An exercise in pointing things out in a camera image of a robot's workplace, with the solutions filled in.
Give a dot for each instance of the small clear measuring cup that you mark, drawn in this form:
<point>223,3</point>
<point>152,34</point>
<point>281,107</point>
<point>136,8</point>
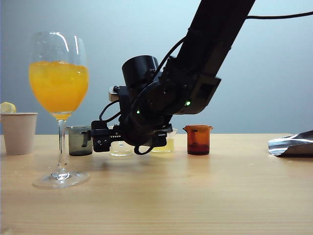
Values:
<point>119,150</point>

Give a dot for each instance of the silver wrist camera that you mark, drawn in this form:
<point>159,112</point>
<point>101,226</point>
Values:
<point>113,93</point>

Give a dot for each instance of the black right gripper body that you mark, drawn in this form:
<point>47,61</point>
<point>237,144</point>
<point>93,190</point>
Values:
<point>139,127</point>

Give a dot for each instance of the yellow lemon slice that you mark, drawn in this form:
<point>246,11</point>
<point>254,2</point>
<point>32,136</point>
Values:
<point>7,107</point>

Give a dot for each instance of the grey translucent measuring cup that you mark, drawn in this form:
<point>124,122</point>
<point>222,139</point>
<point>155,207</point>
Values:
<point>75,144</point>

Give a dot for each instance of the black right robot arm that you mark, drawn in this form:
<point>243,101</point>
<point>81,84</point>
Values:
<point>207,49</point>

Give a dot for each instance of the amber measuring cup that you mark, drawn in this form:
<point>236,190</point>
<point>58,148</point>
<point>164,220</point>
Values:
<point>198,142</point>

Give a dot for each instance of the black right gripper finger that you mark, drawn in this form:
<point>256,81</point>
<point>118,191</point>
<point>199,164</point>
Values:
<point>160,138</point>
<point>101,144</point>

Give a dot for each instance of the clear measuring cup yellow liquid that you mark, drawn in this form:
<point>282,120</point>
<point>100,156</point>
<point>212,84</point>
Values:
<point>171,144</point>

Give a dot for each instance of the silver foil bag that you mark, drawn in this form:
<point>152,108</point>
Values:
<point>293,145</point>

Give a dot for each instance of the beige paper cup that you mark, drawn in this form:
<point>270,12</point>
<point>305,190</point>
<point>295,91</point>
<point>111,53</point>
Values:
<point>19,134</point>

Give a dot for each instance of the clear stemmed wine glass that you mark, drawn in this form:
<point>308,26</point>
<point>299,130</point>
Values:
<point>58,88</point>

